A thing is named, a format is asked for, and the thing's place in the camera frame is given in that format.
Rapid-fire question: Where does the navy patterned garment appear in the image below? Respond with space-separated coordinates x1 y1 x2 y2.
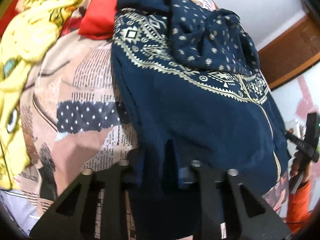
110 0 291 240

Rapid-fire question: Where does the orange sleeve right forearm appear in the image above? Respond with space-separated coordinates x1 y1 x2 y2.
286 180 311 233

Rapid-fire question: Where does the right hand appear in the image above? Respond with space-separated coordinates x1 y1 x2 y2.
287 128 312 184

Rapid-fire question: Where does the newspaper print bed sheet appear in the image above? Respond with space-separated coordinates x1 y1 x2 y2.
15 0 291 240

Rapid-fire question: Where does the red folded garment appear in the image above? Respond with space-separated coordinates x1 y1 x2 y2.
78 0 117 40

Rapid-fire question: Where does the yellow cartoon blanket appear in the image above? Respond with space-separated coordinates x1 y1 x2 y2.
1 0 85 190

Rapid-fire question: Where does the brown wooden bed frame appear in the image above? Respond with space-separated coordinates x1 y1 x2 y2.
259 14 319 89

